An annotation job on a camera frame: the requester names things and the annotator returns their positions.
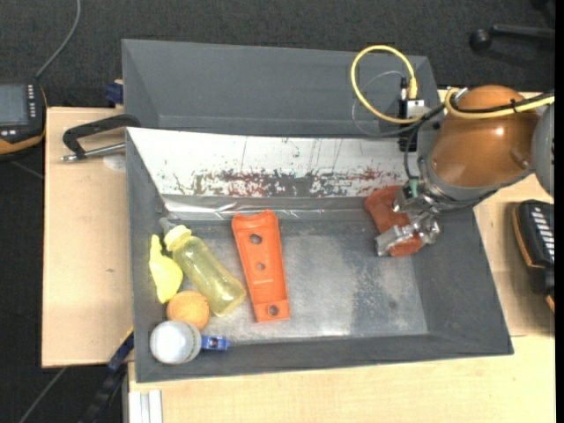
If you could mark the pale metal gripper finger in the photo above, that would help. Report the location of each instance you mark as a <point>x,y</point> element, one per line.
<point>392,239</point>
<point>427,232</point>

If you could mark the red-orange block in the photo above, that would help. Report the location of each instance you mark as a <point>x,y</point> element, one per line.
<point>383,210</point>

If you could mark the grey metal bin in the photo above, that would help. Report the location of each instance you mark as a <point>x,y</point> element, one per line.
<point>317,280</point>

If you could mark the orange flat block with holes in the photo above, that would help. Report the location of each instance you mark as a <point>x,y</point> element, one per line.
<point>264,280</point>

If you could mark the clear yellow plastic bottle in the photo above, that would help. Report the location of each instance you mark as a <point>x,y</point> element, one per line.
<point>207,276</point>

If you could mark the orange ball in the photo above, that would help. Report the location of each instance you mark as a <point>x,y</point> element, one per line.
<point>188,309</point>

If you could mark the yellow soft toy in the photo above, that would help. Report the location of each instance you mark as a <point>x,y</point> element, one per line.
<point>165,276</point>

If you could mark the pale wood board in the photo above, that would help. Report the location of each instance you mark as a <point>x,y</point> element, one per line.
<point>83,245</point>

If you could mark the black cylinder on white bracket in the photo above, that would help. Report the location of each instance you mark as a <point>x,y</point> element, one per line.
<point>414,107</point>

